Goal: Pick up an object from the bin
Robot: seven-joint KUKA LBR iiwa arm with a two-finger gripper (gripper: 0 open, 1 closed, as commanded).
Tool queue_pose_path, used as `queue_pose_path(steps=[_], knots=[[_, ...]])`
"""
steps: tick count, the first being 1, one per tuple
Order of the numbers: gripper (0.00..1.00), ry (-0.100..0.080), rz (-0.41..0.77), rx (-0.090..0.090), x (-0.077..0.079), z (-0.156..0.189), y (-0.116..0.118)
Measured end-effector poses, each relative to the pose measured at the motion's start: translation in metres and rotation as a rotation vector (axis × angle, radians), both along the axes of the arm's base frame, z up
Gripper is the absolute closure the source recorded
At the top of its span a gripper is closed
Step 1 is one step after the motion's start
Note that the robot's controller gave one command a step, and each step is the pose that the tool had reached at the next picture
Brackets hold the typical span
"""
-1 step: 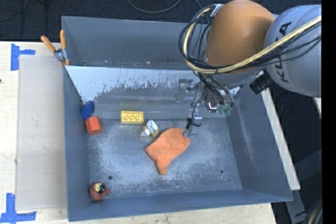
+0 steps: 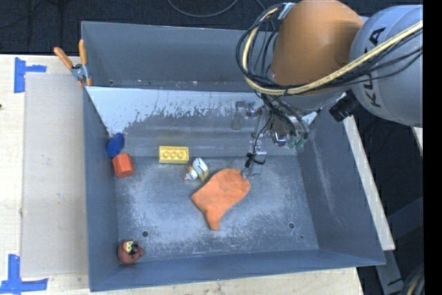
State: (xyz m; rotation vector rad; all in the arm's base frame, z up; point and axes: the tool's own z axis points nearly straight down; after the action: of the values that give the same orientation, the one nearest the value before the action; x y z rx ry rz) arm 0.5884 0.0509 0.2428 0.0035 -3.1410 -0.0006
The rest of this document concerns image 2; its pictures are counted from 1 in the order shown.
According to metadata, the yellow toy brick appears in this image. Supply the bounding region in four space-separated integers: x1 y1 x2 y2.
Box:
158 145 191 164

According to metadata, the grey metal bin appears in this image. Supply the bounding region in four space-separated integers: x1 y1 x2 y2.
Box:
79 20 387 292

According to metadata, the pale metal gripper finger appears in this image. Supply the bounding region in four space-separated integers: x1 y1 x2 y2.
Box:
240 152 256 180
251 149 268 178

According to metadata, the red-orange block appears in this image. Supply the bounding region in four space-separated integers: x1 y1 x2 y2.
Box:
111 153 135 179

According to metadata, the white toy duck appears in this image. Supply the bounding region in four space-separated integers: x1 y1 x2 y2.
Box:
183 157 210 183

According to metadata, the orange cloth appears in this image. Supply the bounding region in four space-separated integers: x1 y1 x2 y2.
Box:
190 167 251 231

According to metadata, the pale flat board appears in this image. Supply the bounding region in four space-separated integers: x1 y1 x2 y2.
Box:
19 72 91 279

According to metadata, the black cylinder on white bracket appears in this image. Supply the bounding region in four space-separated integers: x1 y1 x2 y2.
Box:
298 91 361 131

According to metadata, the blue disc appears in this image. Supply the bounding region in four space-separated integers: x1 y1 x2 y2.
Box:
106 133 126 159

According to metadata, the brown toy animal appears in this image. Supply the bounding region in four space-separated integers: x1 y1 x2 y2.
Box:
117 239 146 265

